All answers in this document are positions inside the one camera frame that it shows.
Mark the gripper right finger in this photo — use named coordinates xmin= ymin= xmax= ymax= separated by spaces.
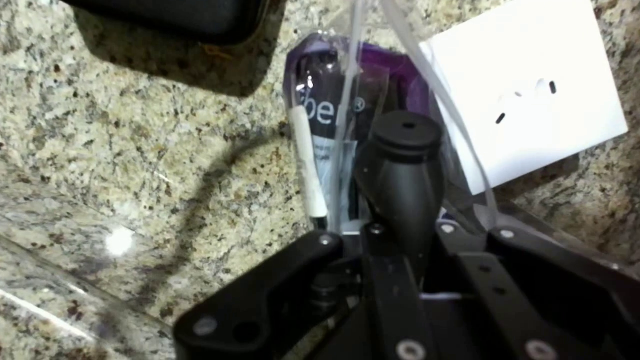
xmin=434 ymin=219 xmax=640 ymax=360

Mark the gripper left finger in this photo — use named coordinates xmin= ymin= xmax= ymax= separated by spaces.
xmin=172 ymin=222 xmax=437 ymax=360

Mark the black rubber air blower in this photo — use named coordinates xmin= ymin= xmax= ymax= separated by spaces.
xmin=352 ymin=110 xmax=447 ymax=263

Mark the transparent plastic bag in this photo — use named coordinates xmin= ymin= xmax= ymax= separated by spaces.
xmin=281 ymin=0 xmax=501 ymax=237

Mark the white pen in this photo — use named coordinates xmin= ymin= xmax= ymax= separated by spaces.
xmin=289 ymin=105 xmax=329 ymax=231

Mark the purple packet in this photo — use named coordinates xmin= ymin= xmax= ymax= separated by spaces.
xmin=282 ymin=32 xmax=435 ymax=236

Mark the black case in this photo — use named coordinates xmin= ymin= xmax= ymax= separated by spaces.
xmin=60 ymin=0 xmax=272 ymax=47

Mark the white wall socket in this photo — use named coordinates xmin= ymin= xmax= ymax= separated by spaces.
xmin=419 ymin=0 xmax=630 ymax=196

